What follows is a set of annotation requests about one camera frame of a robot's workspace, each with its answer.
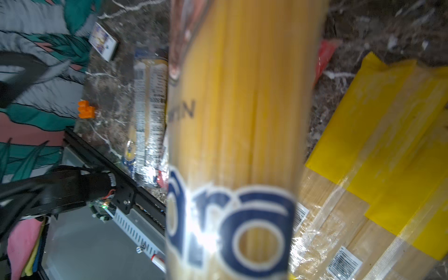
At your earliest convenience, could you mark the yellow pasta pack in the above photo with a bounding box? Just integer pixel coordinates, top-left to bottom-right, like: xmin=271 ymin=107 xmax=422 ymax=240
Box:
xmin=345 ymin=109 xmax=448 ymax=280
xmin=289 ymin=53 xmax=448 ymax=280

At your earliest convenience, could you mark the perforated metal rail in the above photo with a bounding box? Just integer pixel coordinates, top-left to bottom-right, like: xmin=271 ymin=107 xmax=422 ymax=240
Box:
xmin=113 ymin=209 xmax=165 ymax=260

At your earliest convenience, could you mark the red white marker pen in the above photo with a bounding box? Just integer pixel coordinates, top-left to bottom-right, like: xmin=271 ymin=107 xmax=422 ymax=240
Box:
xmin=150 ymin=254 xmax=166 ymax=273

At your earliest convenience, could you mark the small green circuit board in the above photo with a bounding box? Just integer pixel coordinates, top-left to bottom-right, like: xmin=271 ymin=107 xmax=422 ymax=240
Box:
xmin=87 ymin=200 xmax=113 ymax=222

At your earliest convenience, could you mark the yellow pasta pack inner right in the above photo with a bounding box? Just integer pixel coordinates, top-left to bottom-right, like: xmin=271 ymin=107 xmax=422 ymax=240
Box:
xmin=289 ymin=53 xmax=448 ymax=280

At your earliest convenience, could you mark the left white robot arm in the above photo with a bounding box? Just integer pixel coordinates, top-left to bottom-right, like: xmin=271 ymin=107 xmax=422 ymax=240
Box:
xmin=1 ymin=165 xmax=117 ymax=241

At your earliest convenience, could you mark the black front frame beam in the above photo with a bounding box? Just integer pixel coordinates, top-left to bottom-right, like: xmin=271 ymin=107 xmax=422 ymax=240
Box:
xmin=64 ymin=127 xmax=166 ymax=235

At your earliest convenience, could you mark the orange plastic block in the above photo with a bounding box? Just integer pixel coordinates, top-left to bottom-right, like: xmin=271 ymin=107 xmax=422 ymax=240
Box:
xmin=78 ymin=100 xmax=96 ymax=119

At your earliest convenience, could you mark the dark-blue-top Arbella spaghetti pack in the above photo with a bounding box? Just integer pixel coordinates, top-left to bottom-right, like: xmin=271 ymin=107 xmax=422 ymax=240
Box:
xmin=165 ymin=1 xmax=329 ymax=280

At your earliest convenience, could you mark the pink cloth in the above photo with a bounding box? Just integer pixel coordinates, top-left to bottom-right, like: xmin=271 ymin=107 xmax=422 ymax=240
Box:
xmin=7 ymin=219 xmax=44 ymax=280

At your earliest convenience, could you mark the yellow pasta pack outer right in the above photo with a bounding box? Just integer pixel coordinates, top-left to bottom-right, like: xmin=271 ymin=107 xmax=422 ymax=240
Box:
xmin=345 ymin=109 xmax=448 ymax=280

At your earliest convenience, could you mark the clear blue-end spaghetti pack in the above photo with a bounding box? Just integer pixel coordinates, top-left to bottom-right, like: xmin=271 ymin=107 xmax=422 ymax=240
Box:
xmin=122 ymin=47 xmax=169 ymax=187

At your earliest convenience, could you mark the small printed card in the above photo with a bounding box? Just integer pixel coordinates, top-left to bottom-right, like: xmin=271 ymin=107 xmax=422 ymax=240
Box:
xmin=89 ymin=23 xmax=119 ymax=62

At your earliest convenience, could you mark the right red spaghetti pack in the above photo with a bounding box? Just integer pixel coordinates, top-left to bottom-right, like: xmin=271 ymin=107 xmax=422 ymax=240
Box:
xmin=313 ymin=39 xmax=343 ymax=86

